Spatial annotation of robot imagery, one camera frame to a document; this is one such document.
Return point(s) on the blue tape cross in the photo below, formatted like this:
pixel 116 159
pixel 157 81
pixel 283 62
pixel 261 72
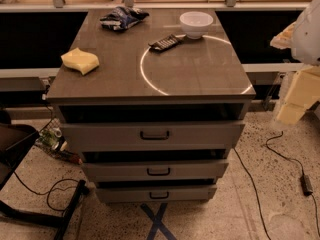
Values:
pixel 157 222

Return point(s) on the top grey drawer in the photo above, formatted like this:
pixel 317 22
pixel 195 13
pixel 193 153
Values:
pixel 90 137

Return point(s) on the wire basket with items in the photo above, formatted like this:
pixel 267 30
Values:
pixel 53 143

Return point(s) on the grey drawer cabinet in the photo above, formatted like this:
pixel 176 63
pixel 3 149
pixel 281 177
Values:
pixel 197 81

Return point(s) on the yellow sponge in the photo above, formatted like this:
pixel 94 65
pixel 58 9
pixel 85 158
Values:
pixel 84 62

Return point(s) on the grey drawer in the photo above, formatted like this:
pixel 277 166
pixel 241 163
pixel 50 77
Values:
pixel 156 194
pixel 156 170
pixel 90 137

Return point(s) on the blue chip bag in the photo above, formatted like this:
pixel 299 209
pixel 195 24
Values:
pixel 122 18

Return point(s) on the middle grey drawer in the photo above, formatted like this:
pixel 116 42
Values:
pixel 156 170

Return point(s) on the white bowl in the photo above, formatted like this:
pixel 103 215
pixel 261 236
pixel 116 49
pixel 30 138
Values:
pixel 195 24

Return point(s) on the bottom grey drawer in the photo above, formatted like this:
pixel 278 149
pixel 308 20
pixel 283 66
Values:
pixel 156 194

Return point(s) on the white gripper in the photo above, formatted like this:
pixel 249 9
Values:
pixel 307 37

